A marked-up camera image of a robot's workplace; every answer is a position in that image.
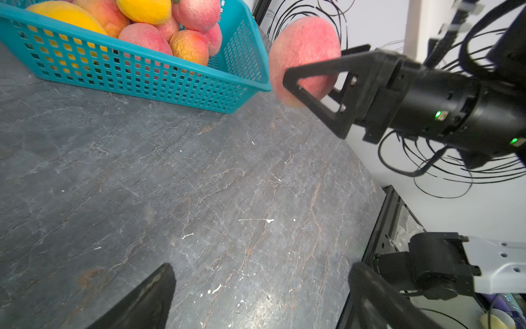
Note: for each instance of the pink peach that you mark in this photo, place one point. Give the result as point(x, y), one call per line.
point(215, 38)
point(198, 15)
point(305, 41)
point(168, 29)
point(146, 36)

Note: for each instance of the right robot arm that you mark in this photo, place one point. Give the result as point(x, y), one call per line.
point(444, 265)

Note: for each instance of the teal plastic basket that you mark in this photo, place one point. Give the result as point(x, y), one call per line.
point(63, 53)

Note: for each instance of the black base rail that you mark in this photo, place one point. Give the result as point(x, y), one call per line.
point(381, 240)

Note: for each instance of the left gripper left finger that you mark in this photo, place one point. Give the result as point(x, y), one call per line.
point(147, 306)

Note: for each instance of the orange peach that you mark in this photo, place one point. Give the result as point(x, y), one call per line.
point(107, 13)
point(191, 46)

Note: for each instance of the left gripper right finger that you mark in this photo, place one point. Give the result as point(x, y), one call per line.
point(375, 303)

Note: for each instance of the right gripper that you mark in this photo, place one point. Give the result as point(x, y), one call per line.
point(381, 90)

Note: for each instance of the yellow pepper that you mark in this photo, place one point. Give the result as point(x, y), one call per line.
point(153, 12)
point(68, 13)

